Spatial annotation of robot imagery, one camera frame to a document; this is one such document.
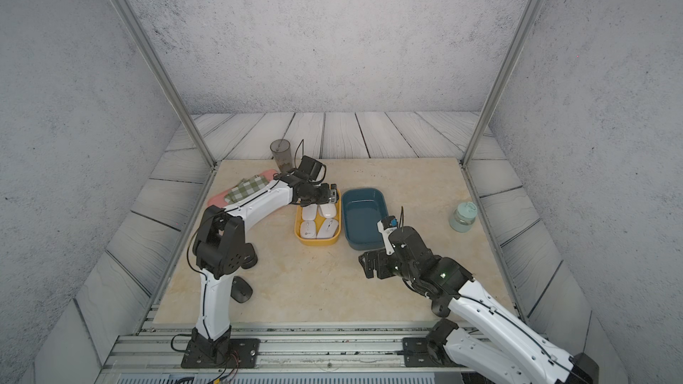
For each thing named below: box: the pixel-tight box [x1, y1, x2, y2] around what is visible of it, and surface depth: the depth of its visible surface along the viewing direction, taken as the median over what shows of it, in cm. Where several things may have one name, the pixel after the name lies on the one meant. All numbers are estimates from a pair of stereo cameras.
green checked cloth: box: [224, 175, 269, 204], surface depth 113 cm
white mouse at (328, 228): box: [316, 217, 339, 238], surface depth 98 cm
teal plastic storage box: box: [341, 187, 389, 251], surface depth 104 cm
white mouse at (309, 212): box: [302, 203, 318, 221], surface depth 104 cm
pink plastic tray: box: [207, 168, 278, 208], surface depth 110 cm
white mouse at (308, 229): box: [300, 219, 317, 240], surface depth 98 cm
